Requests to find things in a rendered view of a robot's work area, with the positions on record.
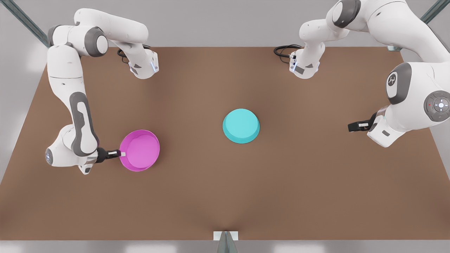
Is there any pink plate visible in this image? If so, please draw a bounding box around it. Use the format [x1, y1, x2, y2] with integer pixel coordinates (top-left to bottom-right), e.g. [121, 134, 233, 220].
[119, 129, 160, 172]

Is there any blue plate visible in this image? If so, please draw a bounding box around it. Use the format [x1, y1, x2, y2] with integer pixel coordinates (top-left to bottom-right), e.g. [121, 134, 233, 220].
[222, 108, 261, 144]

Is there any black cable loop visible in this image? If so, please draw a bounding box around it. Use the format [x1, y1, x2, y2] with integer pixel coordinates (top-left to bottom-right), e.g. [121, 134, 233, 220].
[274, 44, 303, 64]
[117, 45, 151, 64]

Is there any silver frame post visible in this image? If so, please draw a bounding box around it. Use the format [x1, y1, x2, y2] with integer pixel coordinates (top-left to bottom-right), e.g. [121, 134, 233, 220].
[0, 0, 51, 48]
[386, 0, 450, 52]
[213, 231, 238, 253]

